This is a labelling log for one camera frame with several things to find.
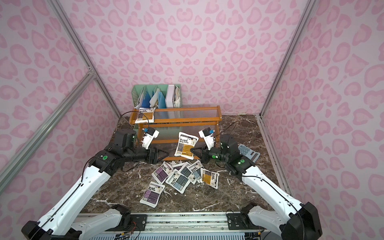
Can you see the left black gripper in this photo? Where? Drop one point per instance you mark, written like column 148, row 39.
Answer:
column 152, row 155

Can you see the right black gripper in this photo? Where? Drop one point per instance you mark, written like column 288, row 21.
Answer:
column 204, row 153

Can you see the yellow coffee bag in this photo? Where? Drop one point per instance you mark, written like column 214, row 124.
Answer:
column 185, row 143
column 210, row 178
column 145, row 115

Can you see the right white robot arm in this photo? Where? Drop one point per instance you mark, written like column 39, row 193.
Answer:
column 290, row 218

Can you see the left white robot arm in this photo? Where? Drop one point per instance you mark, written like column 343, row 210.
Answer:
column 59, row 222

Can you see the blue coffee bag right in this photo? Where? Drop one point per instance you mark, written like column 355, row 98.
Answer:
column 195, row 169

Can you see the blue coffee bag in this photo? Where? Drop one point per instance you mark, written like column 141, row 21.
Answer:
column 186, row 172
column 195, row 169
column 177, row 181

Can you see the orange three-tier shelf rack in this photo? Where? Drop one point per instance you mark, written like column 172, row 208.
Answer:
column 192, row 121

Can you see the purple coffee bag in pile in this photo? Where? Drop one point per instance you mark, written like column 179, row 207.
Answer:
column 161, row 174

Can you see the blue coffee bag middle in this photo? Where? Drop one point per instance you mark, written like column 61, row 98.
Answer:
column 186, row 172

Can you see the blue coffee bag front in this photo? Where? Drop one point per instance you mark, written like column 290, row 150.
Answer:
column 177, row 181

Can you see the purple coffee bag near front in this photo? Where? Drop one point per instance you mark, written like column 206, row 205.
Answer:
column 152, row 194

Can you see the grey desk calculator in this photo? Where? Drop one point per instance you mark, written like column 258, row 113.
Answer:
column 249, row 153

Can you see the white book in organizer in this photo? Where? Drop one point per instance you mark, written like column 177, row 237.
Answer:
column 170, row 97

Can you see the green desktop file organizer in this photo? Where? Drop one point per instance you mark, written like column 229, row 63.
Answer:
column 153, row 96

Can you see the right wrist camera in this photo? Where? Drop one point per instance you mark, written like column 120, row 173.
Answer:
column 207, row 135

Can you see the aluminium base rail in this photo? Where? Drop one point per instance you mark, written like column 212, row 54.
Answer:
column 183, row 226

